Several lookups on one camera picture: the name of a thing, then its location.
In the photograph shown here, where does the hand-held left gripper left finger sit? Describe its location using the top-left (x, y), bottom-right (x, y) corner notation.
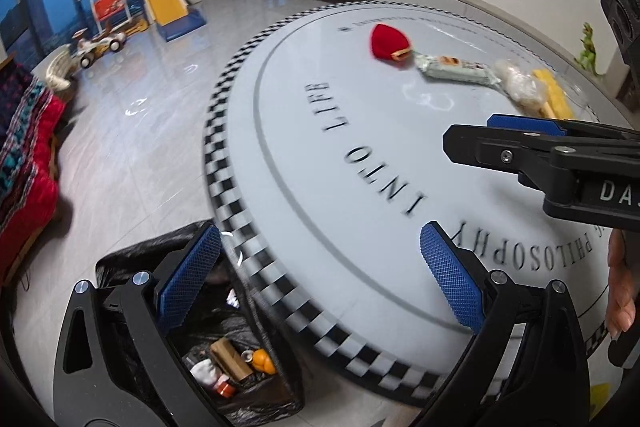
top-left (52, 222), bottom-right (223, 427)

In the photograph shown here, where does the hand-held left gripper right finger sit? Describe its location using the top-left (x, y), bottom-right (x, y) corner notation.
top-left (419, 221), bottom-right (591, 427)

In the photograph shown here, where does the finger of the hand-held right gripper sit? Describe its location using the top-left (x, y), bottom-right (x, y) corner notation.
top-left (442, 124), bottom-right (581, 188)
top-left (486, 113), bottom-right (640, 144)

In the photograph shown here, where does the brown cardboard piece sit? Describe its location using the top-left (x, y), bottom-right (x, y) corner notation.
top-left (210, 338), bottom-right (253, 382)

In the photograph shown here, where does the white knit glove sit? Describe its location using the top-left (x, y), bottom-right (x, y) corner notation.
top-left (190, 358), bottom-right (221, 390)

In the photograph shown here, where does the black trash bag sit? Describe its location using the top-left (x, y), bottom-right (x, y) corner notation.
top-left (95, 219), bottom-right (306, 418)

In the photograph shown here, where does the person's right hand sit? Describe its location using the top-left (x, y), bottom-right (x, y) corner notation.
top-left (606, 227), bottom-right (640, 339)

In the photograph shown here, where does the clear plastic bag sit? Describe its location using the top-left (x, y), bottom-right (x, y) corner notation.
top-left (492, 59), bottom-right (548, 110)

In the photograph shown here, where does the yellow sponge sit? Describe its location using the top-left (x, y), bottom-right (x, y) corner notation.
top-left (531, 68), bottom-right (574, 120)

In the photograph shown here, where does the pale green printed packet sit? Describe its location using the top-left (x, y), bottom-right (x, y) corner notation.
top-left (414, 53), bottom-right (502, 86)

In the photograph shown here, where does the green dinosaur toy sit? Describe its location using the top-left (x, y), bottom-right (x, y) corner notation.
top-left (575, 22), bottom-right (601, 75)

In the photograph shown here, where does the red velvet pouch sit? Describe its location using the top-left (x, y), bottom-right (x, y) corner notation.
top-left (370, 23), bottom-right (413, 71)

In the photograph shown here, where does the black speaker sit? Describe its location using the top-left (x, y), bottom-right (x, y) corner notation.
top-left (602, 0), bottom-right (640, 62)

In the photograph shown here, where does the red patterned blanket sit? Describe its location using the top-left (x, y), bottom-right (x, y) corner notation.
top-left (0, 62), bottom-right (68, 288)

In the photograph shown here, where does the white small chair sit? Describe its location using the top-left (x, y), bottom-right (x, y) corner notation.
top-left (47, 47), bottom-right (76, 92)

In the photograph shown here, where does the ride-on toy car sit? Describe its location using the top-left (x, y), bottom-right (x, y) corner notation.
top-left (70, 27), bottom-right (127, 68)

